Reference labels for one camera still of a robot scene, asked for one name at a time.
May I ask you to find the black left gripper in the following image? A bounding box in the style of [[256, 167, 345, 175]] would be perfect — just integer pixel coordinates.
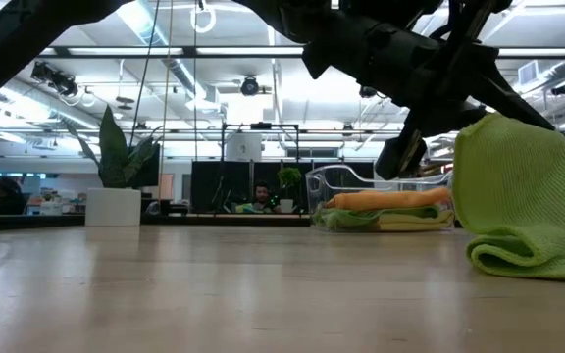
[[301, 14, 556, 181]]

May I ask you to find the lime green microfiber towel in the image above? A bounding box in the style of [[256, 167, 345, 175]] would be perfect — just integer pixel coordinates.
[[451, 112, 565, 280]]

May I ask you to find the orange microfiber towel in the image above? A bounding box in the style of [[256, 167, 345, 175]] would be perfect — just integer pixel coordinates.
[[324, 187, 453, 212]]

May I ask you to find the yellow microfiber towel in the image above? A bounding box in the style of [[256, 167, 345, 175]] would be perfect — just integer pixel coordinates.
[[378, 209, 455, 232]]

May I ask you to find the dark green microfiber towel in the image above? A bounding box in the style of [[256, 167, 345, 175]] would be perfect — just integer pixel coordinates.
[[311, 205, 440, 231]]

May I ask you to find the clear plastic bin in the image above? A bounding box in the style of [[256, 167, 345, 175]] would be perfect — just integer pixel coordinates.
[[304, 164, 456, 233]]

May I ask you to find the small potted plant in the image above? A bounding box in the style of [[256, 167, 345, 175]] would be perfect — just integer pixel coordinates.
[[276, 166, 304, 214]]

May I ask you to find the person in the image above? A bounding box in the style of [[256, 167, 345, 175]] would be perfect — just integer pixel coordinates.
[[251, 180, 275, 213], [0, 176, 27, 216]]

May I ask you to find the round black ceiling light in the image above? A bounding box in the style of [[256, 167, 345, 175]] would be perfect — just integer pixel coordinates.
[[241, 76, 261, 97]]

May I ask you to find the black partition screen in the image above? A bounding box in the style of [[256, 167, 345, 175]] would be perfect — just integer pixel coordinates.
[[191, 160, 377, 215]]

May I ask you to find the green plant in white pot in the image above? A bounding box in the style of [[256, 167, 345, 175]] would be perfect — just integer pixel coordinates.
[[63, 105, 163, 228]]

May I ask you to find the white cable loop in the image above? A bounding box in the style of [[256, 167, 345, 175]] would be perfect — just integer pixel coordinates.
[[189, 3, 219, 35]]

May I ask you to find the tan hanging cable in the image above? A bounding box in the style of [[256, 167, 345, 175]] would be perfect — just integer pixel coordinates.
[[158, 0, 175, 188]]

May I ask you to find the black hanging cable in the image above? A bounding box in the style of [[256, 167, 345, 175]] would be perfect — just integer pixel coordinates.
[[129, 0, 162, 134]]

